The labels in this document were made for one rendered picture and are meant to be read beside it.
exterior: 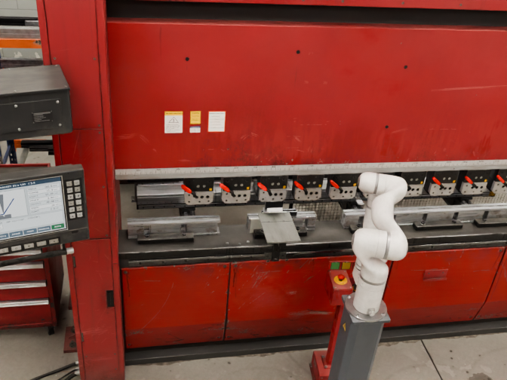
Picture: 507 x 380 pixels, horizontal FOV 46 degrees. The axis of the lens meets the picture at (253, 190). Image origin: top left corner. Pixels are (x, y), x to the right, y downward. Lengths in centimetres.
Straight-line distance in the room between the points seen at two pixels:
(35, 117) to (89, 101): 33
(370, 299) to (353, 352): 31
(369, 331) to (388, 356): 124
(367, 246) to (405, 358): 165
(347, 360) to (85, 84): 172
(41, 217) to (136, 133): 65
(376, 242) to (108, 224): 128
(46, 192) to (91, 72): 53
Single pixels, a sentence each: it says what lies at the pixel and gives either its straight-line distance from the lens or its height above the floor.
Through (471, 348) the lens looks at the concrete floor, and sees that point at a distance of 430.
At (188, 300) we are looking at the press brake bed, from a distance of 344.
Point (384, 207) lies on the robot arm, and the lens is 268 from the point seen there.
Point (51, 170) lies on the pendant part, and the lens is 250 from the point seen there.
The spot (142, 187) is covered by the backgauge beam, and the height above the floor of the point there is 98.
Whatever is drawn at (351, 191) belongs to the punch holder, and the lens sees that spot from 334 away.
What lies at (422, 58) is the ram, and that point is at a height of 191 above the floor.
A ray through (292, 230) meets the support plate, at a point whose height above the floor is 100.
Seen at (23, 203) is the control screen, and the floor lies 148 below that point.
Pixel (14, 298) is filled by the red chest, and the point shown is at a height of 37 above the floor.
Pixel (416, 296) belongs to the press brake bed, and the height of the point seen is 41.
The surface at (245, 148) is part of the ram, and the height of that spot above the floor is 142.
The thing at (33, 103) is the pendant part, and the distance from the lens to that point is 236.
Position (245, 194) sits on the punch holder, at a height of 115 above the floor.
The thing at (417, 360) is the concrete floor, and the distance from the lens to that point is 408.
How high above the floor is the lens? 287
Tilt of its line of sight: 32 degrees down
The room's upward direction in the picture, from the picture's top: 5 degrees clockwise
